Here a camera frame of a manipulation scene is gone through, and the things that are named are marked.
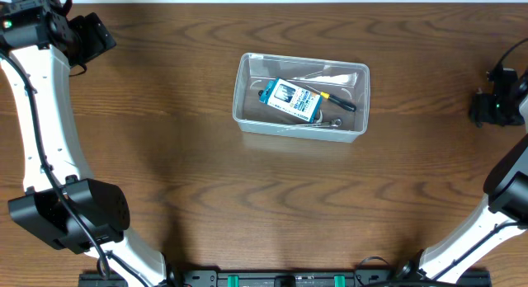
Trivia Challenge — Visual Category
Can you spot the clear plastic container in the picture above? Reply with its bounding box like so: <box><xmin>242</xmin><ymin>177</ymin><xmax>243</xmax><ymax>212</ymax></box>
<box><xmin>233</xmin><ymin>53</ymin><xmax>370</xmax><ymax>143</ymax></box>

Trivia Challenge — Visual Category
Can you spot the silver double-ended wrench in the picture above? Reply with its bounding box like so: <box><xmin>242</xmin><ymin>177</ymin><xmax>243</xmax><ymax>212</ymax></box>
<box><xmin>298</xmin><ymin>119</ymin><xmax>342</xmax><ymax>128</ymax></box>

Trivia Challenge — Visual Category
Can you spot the yellow black screwdriver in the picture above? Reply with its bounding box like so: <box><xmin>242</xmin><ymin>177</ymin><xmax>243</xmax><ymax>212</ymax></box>
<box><xmin>307</xmin><ymin>85</ymin><xmax>357</xmax><ymax>112</ymax></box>

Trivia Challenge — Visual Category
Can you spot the blue and white box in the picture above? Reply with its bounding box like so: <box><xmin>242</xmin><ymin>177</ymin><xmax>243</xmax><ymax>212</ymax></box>
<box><xmin>259</xmin><ymin>78</ymin><xmax>323</xmax><ymax>123</ymax></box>

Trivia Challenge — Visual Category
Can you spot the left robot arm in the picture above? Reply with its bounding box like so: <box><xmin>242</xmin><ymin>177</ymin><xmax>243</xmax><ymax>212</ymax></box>
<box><xmin>1</xmin><ymin>0</ymin><xmax>177</xmax><ymax>286</ymax></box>

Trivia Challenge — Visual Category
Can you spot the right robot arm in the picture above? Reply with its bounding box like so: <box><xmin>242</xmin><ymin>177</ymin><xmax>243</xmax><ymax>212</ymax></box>
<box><xmin>398</xmin><ymin>64</ymin><xmax>527</xmax><ymax>284</ymax></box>

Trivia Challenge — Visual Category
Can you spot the black mounting rail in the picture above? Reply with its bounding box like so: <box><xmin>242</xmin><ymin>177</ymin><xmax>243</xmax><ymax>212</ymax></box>
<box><xmin>78</xmin><ymin>269</ymin><xmax>493</xmax><ymax>287</ymax></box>

